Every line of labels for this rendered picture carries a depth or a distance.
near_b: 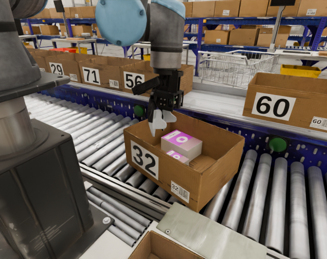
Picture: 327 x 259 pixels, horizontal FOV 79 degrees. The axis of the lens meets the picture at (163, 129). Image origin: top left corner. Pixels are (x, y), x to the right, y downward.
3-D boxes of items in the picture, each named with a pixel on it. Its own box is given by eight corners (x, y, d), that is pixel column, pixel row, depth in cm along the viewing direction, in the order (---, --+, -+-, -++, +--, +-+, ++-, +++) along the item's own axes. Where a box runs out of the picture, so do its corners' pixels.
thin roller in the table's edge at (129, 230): (76, 197, 72) (137, 238, 59) (81, 194, 73) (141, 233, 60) (77, 201, 73) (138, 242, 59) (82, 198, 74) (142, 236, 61)
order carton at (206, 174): (125, 162, 90) (122, 129, 82) (169, 137, 108) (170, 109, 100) (197, 214, 66) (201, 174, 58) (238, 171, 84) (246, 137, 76)
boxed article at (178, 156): (180, 173, 82) (180, 164, 80) (163, 163, 89) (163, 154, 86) (188, 167, 86) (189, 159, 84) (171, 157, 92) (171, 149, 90)
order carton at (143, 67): (122, 92, 136) (119, 67, 128) (146, 82, 158) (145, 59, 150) (173, 103, 118) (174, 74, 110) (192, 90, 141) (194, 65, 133)
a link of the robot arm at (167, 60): (144, 50, 55) (161, 50, 63) (143, 69, 57) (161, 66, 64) (173, 53, 51) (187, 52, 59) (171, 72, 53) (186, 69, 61)
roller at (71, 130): (37, 150, 107) (34, 143, 104) (106, 115, 146) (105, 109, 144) (42, 153, 104) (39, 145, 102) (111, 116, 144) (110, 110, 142)
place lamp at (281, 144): (267, 149, 94) (271, 137, 91) (267, 148, 95) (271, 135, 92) (284, 154, 91) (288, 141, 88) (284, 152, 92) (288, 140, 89)
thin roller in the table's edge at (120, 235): (70, 202, 70) (131, 245, 57) (75, 198, 71) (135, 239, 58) (71, 206, 71) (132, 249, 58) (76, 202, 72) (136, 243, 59)
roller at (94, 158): (78, 170, 92) (76, 162, 90) (143, 125, 132) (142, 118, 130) (86, 174, 90) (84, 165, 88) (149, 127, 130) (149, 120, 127)
